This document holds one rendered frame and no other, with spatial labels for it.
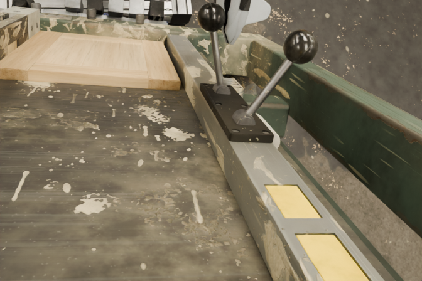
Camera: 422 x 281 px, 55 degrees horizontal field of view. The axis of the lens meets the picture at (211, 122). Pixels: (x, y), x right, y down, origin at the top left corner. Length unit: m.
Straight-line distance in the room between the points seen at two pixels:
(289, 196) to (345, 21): 2.22
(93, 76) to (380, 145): 0.47
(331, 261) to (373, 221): 2.04
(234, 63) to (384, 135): 0.66
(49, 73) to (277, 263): 0.54
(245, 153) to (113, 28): 0.77
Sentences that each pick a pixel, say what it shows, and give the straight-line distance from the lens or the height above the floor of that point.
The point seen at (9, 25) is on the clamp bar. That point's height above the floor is 1.15.
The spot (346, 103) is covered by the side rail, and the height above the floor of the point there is 1.35.
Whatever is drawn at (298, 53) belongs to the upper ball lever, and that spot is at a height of 1.54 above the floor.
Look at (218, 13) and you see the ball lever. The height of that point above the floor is 1.46.
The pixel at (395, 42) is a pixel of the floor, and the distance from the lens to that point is 2.66.
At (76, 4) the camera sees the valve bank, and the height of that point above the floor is 0.76.
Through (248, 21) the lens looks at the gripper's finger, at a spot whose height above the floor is 1.45.
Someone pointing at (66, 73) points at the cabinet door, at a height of 1.23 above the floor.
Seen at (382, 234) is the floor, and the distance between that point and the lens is 2.34.
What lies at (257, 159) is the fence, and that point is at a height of 1.54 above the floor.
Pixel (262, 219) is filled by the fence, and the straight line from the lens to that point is 0.33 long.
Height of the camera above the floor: 1.92
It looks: 72 degrees down
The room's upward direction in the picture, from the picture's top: 45 degrees clockwise
